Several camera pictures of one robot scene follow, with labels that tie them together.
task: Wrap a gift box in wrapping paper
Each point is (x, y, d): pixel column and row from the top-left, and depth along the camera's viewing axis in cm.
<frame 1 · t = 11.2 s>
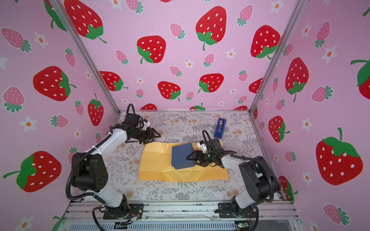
left hand: (158, 137, 88), fingers open
right hand: (188, 162, 84), fingers open
blue tape dispenser: (219, 128, 106), point 5 cm above the table
yellow orange wrapping paper: (156, 165, 90), point 2 cm above the table
dark blue gift box: (179, 155, 85), point 12 cm above the table

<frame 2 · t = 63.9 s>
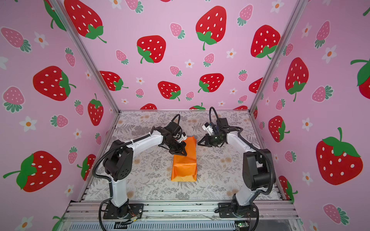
left hand: (187, 154, 87), fingers closed
right hand: (197, 145, 85), fingers closed
yellow orange wrapping paper: (184, 168, 83), point 8 cm above the table
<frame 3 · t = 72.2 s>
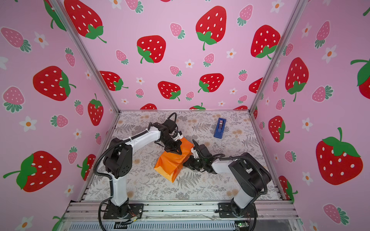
left hand: (182, 153, 88), fingers closed
right hand: (180, 167, 86), fingers closed
yellow orange wrapping paper: (169, 163, 85), point 8 cm above the table
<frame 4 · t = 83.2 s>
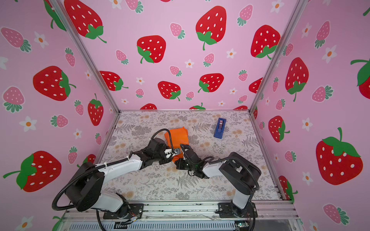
left hand: (171, 151, 89), fingers open
right hand: (171, 165, 86), fingers closed
yellow orange wrapping paper: (183, 135, 102), point 4 cm above the table
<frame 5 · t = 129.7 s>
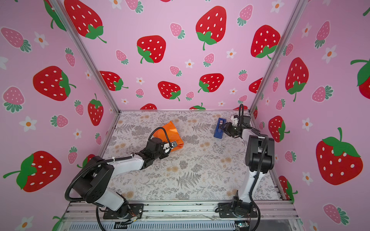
left hand: (167, 144, 93), fingers open
right hand: (218, 127, 99), fingers open
yellow orange wrapping paper: (166, 134, 78), point 25 cm above the table
